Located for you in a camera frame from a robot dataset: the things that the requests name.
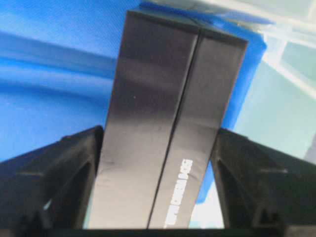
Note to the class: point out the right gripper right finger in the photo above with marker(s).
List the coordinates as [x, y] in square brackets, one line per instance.
[260, 187]

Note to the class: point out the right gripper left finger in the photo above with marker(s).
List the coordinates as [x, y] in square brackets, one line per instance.
[50, 187]

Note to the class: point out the black camera box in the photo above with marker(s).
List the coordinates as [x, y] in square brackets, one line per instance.
[173, 81]

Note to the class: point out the clear plastic storage case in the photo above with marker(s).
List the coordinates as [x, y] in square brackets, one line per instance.
[277, 22]

